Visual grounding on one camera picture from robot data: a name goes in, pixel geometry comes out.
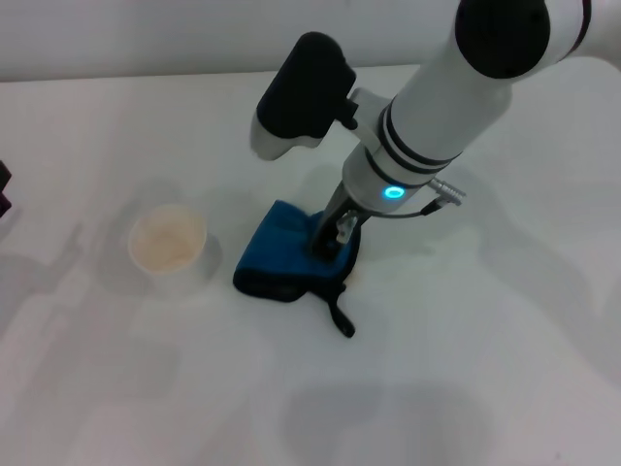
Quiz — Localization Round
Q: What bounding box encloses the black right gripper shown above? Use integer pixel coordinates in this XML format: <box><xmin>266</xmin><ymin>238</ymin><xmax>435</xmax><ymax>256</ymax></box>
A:
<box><xmin>310</xmin><ymin>184</ymin><xmax>373</xmax><ymax>259</ymax></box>

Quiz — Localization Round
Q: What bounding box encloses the blue rag with black trim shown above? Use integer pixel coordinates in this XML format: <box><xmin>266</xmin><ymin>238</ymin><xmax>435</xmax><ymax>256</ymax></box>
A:
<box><xmin>232</xmin><ymin>198</ymin><xmax>363</xmax><ymax>340</ymax></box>

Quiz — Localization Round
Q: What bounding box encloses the thin grey cable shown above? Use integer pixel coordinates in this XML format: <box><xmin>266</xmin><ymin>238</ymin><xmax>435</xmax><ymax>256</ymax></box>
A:
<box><xmin>366</xmin><ymin>200</ymin><xmax>445</xmax><ymax>219</ymax></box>

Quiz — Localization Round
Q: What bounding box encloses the white paper cup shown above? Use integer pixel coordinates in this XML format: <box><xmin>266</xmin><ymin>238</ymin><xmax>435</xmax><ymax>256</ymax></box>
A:
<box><xmin>127</xmin><ymin>203</ymin><xmax>222</xmax><ymax>292</ymax></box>

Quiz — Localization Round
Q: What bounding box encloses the silver cable connector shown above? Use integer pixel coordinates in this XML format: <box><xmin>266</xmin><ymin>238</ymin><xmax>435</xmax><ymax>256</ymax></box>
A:
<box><xmin>430</xmin><ymin>177</ymin><xmax>468</xmax><ymax>198</ymax></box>

